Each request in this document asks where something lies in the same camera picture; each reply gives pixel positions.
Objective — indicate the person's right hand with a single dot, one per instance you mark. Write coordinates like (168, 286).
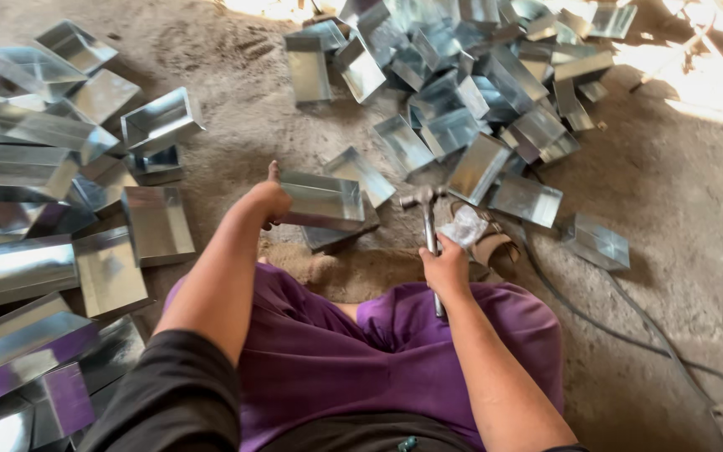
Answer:
(446, 271)

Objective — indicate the person's left hand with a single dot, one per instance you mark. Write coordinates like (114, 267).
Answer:
(266, 202)

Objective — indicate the steel hammer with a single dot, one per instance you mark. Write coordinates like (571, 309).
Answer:
(429, 223)

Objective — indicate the galvanized sheet metal tray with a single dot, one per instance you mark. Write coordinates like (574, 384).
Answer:
(595, 242)
(324, 201)
(361, 172)

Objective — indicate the white crumpled plastic wrap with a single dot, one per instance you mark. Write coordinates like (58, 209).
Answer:
(465, 227)

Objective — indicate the brown sandal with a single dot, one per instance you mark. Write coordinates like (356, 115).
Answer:
(493, 245)

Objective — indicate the purple trousers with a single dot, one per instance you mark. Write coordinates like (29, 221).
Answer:
(349, 370)

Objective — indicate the heap of shiny metal trays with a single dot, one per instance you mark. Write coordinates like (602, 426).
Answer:
(29, 188)
(462, 94)

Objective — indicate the small teal clip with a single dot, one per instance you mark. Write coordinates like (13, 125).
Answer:
(406, 444)

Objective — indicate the black shirt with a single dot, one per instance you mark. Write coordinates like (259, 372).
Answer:
(167, 402)

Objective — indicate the wooden sticks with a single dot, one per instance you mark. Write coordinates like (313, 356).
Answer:
(706, 44)

